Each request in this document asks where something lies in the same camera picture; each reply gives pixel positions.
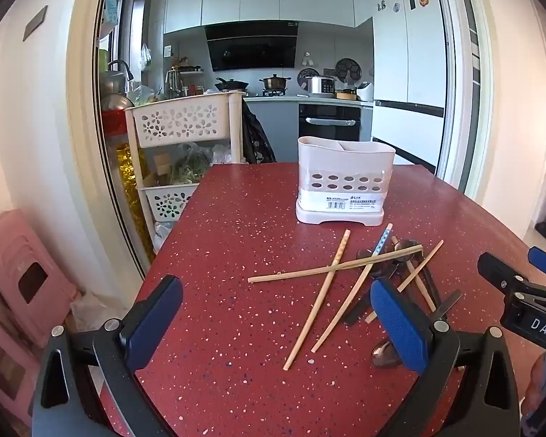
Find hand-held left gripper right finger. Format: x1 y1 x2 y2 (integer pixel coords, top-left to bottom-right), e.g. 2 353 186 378
368 277 523 437

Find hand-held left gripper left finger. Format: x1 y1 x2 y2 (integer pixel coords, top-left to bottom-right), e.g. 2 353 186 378
31 274 185 437

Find dark grey spoon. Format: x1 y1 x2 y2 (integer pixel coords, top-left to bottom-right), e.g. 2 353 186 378
343 238 423 326
356 247 394 283
370 289 464 370

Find plain wooden chopstick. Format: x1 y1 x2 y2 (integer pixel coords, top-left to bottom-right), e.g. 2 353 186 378
365 239 445 325
248 244 424 284
390 235 438 314

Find blue patterned chopstick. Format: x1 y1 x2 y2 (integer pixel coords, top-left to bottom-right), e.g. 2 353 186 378
310 222 394 354

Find white plastic utensil holder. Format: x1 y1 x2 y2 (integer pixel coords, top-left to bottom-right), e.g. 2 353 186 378
296 135 396 227

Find person's right forearm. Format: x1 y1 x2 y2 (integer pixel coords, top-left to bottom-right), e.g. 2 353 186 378
525 350 546 424

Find crumpled white plastic bag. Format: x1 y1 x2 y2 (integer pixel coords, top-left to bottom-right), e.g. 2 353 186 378
70 291 114 333

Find gold foil package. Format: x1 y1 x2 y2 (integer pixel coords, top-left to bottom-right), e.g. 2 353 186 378
114 139 147 247

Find pink plastic stool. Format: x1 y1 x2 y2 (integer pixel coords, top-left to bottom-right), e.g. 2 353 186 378
0 209 80 349
0 310 44 424

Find green leafy vegetables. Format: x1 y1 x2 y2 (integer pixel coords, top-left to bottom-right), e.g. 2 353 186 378
164 143 212 185

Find white plastic basket trolley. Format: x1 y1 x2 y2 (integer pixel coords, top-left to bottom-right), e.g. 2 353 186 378
124 91 247 256

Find red plastic basin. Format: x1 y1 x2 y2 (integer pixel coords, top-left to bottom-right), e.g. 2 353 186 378
102 108 130 135

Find black built-in oven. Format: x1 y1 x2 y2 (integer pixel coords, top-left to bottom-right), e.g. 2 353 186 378
298 102 362 143

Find steel bowl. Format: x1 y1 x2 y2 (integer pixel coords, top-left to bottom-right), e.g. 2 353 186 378
101 93 135 111

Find grey kitchen base cabinets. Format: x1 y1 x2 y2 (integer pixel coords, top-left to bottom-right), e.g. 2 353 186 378
243 95 374 165

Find white refrigerator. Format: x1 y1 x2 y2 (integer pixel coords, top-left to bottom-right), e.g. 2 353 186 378
371 0 451 174

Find spice rack with bottles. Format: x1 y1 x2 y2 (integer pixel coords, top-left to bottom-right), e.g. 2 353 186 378
166 57 205 98

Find steel pot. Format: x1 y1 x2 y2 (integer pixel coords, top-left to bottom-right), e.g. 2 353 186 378
101 72 128 96

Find black wok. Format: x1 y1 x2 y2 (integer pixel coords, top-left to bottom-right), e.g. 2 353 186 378
215 77 250 92

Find silver pressure cooker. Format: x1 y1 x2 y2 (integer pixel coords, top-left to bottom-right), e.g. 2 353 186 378
306 75 337 98

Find black kitchen faucet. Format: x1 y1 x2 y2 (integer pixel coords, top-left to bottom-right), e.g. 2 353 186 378
107 59 135 83

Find steel stockpot with lid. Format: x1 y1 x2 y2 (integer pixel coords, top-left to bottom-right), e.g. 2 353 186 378
259 73 292 91

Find black range hood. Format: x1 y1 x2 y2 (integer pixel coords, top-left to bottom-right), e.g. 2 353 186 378
205 20 300 72

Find blue and white package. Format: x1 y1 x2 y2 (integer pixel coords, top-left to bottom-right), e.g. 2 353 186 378
101 0 121 25

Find white upper kitchen cabinets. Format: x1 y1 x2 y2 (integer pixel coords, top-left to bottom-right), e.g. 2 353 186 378
164 0 375 35

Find white sliding door frame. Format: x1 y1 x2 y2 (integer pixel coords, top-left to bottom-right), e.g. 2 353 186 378
66 0 490 278

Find large round black wall trivet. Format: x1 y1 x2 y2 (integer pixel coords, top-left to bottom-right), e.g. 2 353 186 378
336 57 362 82

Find small round black wall trivet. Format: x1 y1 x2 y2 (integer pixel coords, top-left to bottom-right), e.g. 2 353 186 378
298 67 321 89

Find grey wall plate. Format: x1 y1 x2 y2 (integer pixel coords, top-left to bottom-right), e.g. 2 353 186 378
23 5 49 42

